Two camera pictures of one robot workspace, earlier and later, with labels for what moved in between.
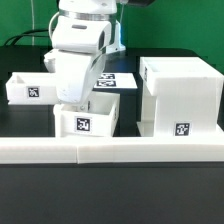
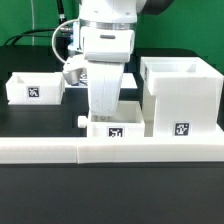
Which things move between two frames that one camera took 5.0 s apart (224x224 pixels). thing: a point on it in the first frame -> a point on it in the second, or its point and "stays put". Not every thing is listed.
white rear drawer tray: [32, 88] stays put
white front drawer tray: [97, 119] -> [136, 119]
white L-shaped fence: [110, 149] stays put
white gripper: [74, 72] -> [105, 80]
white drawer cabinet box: [181, 97] stays put
